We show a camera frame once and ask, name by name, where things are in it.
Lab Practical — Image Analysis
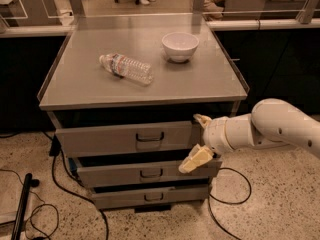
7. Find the thin black cable loop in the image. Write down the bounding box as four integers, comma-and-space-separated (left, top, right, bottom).
0, 168, 60, 240

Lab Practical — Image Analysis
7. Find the black cable left floor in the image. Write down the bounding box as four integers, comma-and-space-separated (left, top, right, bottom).
41, 131, 110, 240

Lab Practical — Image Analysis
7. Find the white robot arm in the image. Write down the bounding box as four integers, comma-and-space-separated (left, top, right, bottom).
179, 98, 320, 174

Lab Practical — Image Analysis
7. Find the clear plastic water bottle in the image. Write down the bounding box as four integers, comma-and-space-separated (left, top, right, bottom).
99, 53, 154, 85

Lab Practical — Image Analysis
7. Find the grey drawer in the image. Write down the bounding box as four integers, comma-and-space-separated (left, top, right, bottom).
74, 158, 222, 188
56, 121, 203, 157
92, 184, 209, 209

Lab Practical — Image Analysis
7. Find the black cable right floor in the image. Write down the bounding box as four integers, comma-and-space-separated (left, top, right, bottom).
207, 167, 253, 240

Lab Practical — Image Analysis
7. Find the grey top drawer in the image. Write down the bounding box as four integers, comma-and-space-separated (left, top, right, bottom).
56, 121, 203, 157

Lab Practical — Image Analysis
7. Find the grey bottom drawer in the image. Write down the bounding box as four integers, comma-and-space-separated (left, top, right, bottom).
92, 184, 209, 209

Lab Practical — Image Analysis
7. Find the white ceramic bowl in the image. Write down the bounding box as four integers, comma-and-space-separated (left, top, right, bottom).
162, 32, 199, 63

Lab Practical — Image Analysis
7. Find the black cable floor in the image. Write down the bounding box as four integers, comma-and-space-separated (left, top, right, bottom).
207, 167, 253, 240
41, 131, 110, 240

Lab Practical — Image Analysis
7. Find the black pole on floor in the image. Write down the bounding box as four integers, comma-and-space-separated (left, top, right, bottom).
11, 173, 35, 240

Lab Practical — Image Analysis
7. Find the grey drawer cabinet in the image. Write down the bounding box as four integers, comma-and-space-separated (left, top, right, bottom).
38, 14, 248, 210

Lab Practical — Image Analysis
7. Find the grey middle drawer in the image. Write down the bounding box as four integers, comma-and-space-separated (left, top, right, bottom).
74, 158, 222, 188

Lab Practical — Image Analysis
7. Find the white rail barrier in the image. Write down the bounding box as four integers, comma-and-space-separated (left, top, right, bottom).
0, 18, 320, 38

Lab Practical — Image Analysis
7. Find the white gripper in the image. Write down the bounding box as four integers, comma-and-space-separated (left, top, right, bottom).
178, 114, 233, 173

